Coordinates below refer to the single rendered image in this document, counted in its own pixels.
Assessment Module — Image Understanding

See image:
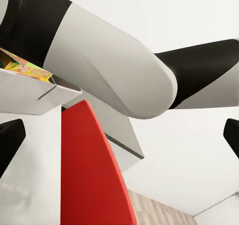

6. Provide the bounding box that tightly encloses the jigsaw puzzle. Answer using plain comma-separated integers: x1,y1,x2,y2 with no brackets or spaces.
0,48,28,66

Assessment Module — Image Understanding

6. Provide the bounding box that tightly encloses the board game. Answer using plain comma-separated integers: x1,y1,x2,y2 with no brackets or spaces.
0,48,52,82

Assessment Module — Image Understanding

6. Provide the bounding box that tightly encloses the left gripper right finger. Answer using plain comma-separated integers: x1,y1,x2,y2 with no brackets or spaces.
223,118,239,158

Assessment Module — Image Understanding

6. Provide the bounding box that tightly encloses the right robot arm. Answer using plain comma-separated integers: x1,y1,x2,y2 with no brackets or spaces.
0,0,239,119

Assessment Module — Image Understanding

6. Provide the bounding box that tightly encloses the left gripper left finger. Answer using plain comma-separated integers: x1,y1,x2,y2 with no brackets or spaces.
0,118,26,178

